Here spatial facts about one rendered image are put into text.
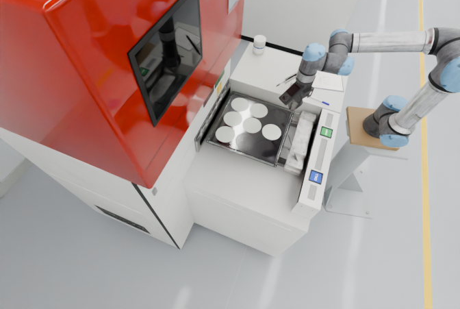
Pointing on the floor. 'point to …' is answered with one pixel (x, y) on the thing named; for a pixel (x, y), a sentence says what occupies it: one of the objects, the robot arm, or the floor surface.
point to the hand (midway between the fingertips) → (289, 109)
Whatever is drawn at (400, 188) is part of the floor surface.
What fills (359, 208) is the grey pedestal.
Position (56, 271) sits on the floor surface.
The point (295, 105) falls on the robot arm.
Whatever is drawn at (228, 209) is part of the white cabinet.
